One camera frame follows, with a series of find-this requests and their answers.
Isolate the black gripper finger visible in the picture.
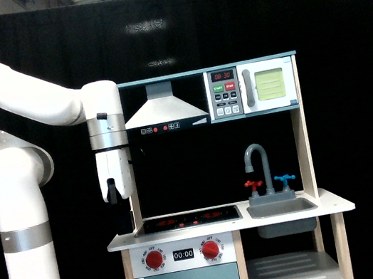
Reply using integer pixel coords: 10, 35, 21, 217
107, 178, 134, 235

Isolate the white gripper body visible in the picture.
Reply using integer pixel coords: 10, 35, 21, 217
95, 146, 135, 202

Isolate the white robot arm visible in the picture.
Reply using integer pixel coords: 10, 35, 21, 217
0, 63, 135, 279

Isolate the grey toy faucet spout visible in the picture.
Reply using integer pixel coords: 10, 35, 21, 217
243, 143, 295, 206

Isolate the black toy stovetop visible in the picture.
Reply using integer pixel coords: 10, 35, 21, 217
135, 205, 241, 237

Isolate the left red oven knob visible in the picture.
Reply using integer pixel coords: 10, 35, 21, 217
145, 251, 164, 270

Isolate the red oven knob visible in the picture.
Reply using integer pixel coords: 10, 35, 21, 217
201, 241, 220, 260
145, 251, 164, 270

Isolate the grey range hood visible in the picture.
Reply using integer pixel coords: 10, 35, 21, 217
125, 81, 210, 138

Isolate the right red oven knob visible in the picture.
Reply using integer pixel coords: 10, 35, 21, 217
201, 241, 220, 260

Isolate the toy microwave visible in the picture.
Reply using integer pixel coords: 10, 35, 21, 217
203, 51, 300, 122

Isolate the grey toy sink basin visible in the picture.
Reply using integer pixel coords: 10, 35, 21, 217
247, 198, 317, 239

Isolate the grey lower shelf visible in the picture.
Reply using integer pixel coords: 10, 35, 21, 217
247, 251, 344, 279

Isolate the black backdrop curtain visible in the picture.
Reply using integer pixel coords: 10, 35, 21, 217
0, 0, 373, 279

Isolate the wooden toy kitchen frame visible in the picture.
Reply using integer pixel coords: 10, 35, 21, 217
108, 59, 354, 279

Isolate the red faucet handle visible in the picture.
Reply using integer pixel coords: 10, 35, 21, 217
244, 180, 263, 198

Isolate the blue faucet handle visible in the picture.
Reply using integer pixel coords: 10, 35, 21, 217
273, 174, 296, 192

